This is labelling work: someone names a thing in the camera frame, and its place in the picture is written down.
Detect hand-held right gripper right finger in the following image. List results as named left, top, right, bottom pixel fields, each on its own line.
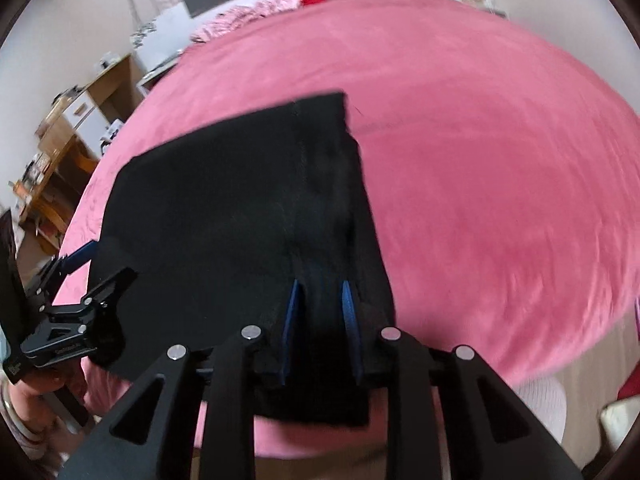
left=340, top=280, right=586, bottom=480

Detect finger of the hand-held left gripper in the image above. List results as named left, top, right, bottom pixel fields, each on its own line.
left=45, top=266, right=138, bottom=322
left=27, top=240, right=101, bottom=307

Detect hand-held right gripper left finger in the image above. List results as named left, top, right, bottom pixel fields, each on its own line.
left=57, top=280, right=301, bottom=480

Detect black pants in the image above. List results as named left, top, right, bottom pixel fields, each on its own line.
left=90, top=91, right=398, bottom=428

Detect person's left hand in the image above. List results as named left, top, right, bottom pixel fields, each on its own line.
left=12, top=367, right=76, bottom=428

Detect white printed box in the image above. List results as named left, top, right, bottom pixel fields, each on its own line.
left=100, top=120, right=126, bottom=156

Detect white drawer unit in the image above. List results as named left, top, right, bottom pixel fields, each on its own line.
left=70, top=87, right=113, bottom=161

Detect wooden desk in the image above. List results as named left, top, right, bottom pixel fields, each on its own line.
left=10, top=55, right=146, bottom=256

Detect white ribbed cloth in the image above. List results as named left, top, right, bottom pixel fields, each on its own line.
left=510, top=374, right=569, bottom=456

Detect pink blanket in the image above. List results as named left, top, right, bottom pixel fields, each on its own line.
left=50, top=0, right=640, bottom=461

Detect white bedside cabinet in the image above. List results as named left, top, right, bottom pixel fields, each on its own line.
left=131, top=2, right=201, bottom=78

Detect pink patterned cloth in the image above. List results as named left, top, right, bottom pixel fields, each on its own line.
left=190, top=0, right=306, bottom=43

